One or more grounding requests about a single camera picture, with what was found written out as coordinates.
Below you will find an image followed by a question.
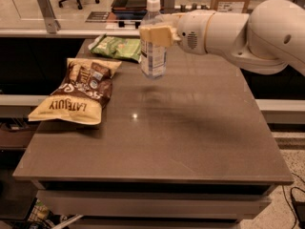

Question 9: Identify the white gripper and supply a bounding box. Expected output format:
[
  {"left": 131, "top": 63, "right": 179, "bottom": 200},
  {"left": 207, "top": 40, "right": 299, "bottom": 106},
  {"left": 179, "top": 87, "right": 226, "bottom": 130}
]
[{"left": 139, "top": 10, "right": 215, "bottom": 55}]

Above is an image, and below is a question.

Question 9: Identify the blue plastic water bottle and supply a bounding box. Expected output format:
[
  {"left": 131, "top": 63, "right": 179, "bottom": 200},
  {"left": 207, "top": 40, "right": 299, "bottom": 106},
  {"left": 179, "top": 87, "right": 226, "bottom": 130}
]
[{"left": 139, "top": 0, "right": 166, "bottom": 79}]

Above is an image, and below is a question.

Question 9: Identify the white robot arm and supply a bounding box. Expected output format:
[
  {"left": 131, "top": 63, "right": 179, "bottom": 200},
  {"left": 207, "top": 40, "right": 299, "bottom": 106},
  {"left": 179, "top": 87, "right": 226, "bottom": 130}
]
[{"left": 139, "top": 0, "right": 305, "bottom": 74}]

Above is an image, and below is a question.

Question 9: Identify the green chip bag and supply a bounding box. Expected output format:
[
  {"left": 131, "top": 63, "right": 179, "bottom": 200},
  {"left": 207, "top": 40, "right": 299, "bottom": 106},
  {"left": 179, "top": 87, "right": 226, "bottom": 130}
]
[{"left": 88, "top": 35, "right": 141, "bottom": 63}]

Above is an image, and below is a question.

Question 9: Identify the brown yellow chip bag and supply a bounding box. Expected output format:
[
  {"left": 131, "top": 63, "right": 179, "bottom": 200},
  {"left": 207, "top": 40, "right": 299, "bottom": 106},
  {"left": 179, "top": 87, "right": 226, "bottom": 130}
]
[{"left": 29, "top": 58, "right": 121, "bottom": 125}]

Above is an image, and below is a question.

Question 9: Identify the middle metal glass bracket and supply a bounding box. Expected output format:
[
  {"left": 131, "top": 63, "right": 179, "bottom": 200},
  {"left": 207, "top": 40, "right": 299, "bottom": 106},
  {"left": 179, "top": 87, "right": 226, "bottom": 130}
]
[{"left": 164, "top": 0, "right": 175, "bottom": 13}]

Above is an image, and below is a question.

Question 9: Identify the metal glass bracket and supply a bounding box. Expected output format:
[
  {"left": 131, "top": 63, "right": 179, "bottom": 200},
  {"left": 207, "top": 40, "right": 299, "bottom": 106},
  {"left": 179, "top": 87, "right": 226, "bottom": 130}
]
[
  {"left": 37, "top": 0, "right": 60, "bottom": 33},
  {"left": 164, "top": 0, "right": 175, "bottom": 13}
]

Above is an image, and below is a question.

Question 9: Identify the left metal glass bracket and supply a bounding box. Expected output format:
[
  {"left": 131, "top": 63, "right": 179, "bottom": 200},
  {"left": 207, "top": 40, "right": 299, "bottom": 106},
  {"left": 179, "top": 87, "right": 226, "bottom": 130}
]
[{"left": 37, "top": 0, "right": 60, "bottom": 33}]

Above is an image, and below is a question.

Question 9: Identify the black power adapter cable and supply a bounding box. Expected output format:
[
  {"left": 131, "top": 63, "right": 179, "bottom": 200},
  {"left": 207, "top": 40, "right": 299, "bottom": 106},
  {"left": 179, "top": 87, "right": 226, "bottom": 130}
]
[{"left": 281, "top": 172, "right": 305, "bottom": 229}]

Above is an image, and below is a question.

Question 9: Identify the wire basket under table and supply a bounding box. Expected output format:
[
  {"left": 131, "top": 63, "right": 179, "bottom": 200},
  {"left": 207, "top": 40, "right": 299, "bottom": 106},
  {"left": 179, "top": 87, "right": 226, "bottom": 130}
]
[{"left": 28, "top": 200, "right": 83, "bottom": 229}]

